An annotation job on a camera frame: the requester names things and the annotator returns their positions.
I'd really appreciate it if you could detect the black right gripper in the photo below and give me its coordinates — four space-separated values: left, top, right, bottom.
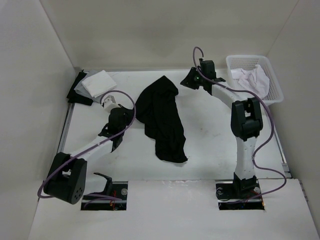
180 67 206 91

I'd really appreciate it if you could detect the black tank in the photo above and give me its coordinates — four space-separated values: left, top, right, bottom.
66 70 94 106
135 76 188 164

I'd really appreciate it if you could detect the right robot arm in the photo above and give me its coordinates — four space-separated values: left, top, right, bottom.
180 58 263 201

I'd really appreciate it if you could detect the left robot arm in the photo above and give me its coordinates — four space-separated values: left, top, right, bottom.
38 106 136 205

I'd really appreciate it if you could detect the folded white tank top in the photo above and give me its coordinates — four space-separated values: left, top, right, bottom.
81 70 117 98

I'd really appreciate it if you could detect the folded grey tank top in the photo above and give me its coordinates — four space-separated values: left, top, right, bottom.
74 70 102 103

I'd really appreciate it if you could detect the folded black tank top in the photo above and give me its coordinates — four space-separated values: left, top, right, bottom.
66 70 94 106

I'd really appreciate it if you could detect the crumpled white tank top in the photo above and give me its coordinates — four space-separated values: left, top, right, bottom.
231 64 270 99

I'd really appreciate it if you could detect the white plastic mesh basket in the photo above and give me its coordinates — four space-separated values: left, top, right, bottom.
226 55 284 106

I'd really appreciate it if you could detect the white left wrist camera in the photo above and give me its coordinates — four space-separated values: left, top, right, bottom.
100 95 119 113

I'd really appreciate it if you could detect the left metal table rail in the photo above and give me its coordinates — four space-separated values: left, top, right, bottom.
51 66 85 181

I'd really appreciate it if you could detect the metal table rail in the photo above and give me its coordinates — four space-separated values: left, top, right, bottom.
51 66 85 181
275 131 292 179

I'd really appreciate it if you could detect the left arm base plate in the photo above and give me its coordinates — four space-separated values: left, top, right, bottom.
80 181 129 211

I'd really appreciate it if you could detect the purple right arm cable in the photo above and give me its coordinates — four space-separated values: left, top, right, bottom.
192 46 288 203

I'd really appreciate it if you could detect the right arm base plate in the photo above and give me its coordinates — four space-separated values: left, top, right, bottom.
215 181 265 211

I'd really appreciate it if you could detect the right metal table rail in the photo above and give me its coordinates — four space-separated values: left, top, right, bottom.
275 131 292 179

